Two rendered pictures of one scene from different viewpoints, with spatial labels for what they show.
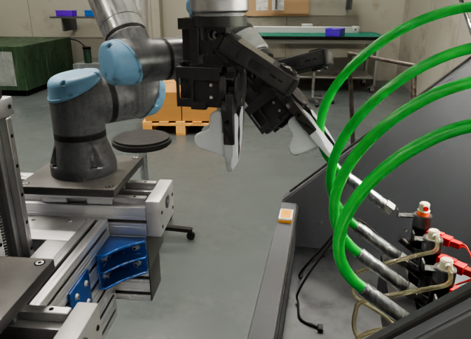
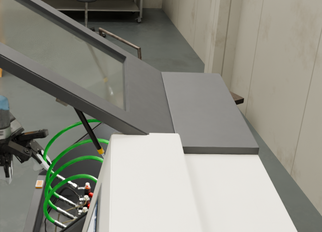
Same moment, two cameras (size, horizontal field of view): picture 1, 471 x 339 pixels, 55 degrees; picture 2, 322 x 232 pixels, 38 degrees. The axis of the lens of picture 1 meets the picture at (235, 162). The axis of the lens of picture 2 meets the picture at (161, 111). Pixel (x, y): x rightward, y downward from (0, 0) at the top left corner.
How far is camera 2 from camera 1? 1.33 m
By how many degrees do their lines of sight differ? 17
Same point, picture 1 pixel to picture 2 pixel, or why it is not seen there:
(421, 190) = not seen: hidden behind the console
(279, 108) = not seen: hidden behind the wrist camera
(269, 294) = (29, 224)
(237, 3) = (6, 135)
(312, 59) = (39, 135)
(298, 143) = (36, 166)
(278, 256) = (34, 206)
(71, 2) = not seen: outside the picture
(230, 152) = (8, 179)
